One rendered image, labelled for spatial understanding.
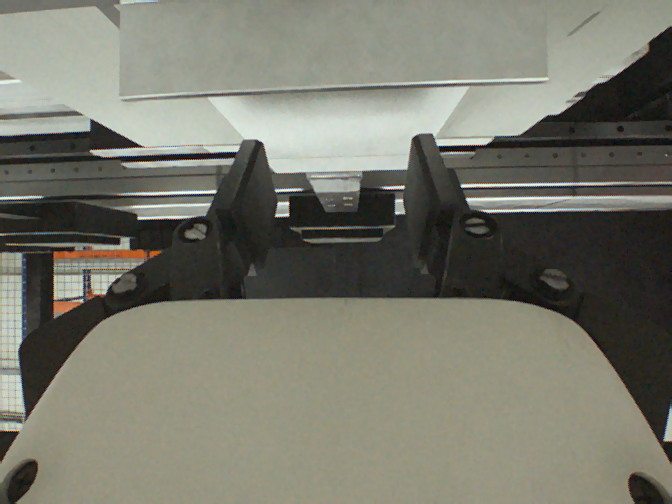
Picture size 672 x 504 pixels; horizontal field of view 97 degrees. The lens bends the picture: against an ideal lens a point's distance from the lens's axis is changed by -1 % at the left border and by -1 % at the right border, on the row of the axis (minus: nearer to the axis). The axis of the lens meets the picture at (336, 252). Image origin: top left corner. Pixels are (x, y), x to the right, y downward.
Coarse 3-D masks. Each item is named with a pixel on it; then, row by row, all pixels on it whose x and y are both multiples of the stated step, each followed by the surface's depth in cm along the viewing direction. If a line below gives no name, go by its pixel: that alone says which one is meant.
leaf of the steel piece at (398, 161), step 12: (336, 156) 16; (348, 156) 16; (360, 156) 16; (372, 156) 16; (384, 156) 16; (396, 156) 16; (408, 156) 16; (276, 168) 18; (288, 168) 18; (300, 168) 18; (312, 168) 18; (324, 168) 18; (336, 168) 18; (348, 168) 18; (360, 168) 18; (372, 168) 18; (384, 168) 18; (396, 168) 18
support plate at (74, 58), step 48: (576, 0) 6; (624, 0) 6; (0, 48) 8; (48, 48) 8; (96, 48) 8; (576, 48) 8; (624, 48) 8; (96, 96) 10; (480, 96) 11; (528, 96) 10; (144, 144) 14; (192, 144) 15
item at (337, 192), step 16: (320, 176) 19; (336, 176) 19; (352, 176) 19; (320, 192) 24; (336, 192) 24; (352, 192) 24; (304, 208) 34; (320, 208) 34; (336, 208) 32; (352, 208) 32; (368, 208) 34; (384, 208) 34; (304, 224) 34; (320, 224) 34; (336, 224) 34; (352, 224) 34; (368, 224) 34; (384, 224) 34; (320, 240) 37; (336, 240) 37; (352, 240) 38; (368, 240) 38
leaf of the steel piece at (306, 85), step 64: (128, 0) 6; (192, 0) 6; (256, 0) 6; (320, 0) 6; (384, 0) 6; (448, 0) 6; (512, 0) 6; (128, 64) 6; (192, 64) 6; (256, 64) 6; (320, 64) 6; (384, 64) 6; (448, 64) 6; (512, 64) 6; (256, 128) 12; (320, 128) 13; (384, 128) 13
